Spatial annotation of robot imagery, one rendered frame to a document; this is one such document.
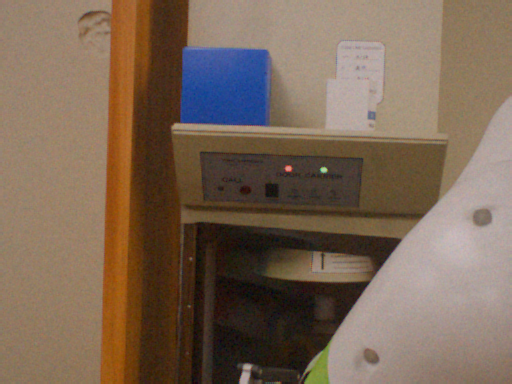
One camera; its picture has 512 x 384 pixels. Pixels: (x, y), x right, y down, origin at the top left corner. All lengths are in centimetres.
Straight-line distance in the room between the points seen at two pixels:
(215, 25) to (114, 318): 39
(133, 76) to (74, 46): 56
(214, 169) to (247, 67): 13
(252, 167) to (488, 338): 76
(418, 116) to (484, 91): 46
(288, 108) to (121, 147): 22
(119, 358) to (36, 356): 59
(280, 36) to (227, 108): 15
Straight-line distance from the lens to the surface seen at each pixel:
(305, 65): 129
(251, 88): 118
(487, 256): 48
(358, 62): 129
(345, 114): 120
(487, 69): 174
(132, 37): 122
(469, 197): 52
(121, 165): 121
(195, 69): 119
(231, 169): 121
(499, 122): 63
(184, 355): 130
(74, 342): 180
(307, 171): 121
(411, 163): 120
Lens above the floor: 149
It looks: 3 degrees down
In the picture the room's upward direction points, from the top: 2 degrees clockwise
